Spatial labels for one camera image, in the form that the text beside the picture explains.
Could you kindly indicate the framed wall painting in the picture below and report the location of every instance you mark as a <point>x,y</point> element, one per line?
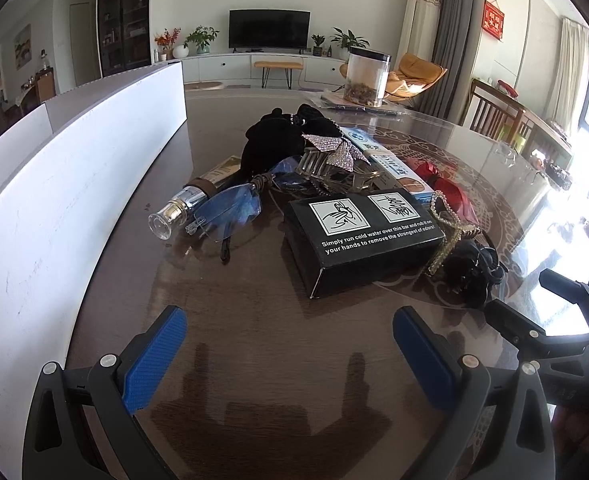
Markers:
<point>23,47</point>

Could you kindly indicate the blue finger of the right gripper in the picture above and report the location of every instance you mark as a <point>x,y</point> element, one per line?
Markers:
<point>516,328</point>
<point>575,292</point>

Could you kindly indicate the dark glass display cabinet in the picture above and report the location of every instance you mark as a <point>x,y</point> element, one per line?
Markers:
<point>123,35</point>

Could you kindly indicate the black flower hair accessory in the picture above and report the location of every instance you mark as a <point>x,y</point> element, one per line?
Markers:
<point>473,270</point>

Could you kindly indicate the red wall hanging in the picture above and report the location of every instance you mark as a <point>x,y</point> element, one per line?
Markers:
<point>492,21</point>

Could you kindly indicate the green potted plant left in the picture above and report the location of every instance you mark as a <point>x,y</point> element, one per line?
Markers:
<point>202,38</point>

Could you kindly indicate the white low tv cabinet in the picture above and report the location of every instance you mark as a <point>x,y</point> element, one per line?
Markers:
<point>274,70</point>

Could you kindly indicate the large white cardboard bin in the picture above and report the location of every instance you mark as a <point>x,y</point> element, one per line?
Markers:
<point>67,171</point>

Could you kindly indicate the wooden dining chair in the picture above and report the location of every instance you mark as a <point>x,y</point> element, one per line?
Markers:
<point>494,114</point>

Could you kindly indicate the rhinestone bow hair clip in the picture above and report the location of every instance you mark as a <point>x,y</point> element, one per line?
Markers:
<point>336,165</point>

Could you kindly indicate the covered standing air conditioner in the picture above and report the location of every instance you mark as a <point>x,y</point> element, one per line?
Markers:
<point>423,24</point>

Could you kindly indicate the blue white ointment box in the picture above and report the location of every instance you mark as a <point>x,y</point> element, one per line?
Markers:
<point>392,171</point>

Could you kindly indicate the green potted plant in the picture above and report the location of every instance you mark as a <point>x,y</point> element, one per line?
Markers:
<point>202,38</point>
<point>345,41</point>

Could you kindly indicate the black flat television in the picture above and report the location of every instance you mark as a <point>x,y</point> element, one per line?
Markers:
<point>268,29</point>

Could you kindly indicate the orange lounge chair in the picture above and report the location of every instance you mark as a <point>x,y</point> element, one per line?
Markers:
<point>411,77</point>

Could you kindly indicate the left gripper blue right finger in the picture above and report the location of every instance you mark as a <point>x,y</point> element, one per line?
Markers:
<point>507,409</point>

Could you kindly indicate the small wooden bench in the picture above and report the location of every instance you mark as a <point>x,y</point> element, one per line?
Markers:
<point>287,67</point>

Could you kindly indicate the red folded packet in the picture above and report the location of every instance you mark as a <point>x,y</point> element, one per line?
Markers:
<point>454,194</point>

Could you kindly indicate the grey curtain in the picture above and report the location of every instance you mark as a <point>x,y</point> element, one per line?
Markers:
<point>456,43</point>

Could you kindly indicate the clear glass spray bottle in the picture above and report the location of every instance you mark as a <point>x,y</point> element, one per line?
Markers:
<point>181,207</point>

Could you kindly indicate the gold rhinestone hair clip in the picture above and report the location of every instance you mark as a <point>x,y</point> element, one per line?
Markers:
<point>453,227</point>

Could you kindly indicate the green potted plant right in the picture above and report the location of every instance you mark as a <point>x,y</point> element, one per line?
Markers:
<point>345,41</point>

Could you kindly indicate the clear plastic jar black lid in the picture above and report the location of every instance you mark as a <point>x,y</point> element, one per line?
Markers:
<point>366,76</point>

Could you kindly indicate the red flower vase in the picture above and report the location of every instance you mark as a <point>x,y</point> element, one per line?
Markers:
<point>166,41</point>

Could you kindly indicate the black printed cardboard box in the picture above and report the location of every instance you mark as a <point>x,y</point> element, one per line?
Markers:
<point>344,241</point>

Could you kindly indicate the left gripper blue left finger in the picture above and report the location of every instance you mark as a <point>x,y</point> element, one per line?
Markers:
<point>58,441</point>

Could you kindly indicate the black velvet scrunchie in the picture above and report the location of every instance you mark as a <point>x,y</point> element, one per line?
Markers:
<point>277,136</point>

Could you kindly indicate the blue tinted eyeglasses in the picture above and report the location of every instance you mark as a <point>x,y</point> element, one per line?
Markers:
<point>227,212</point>

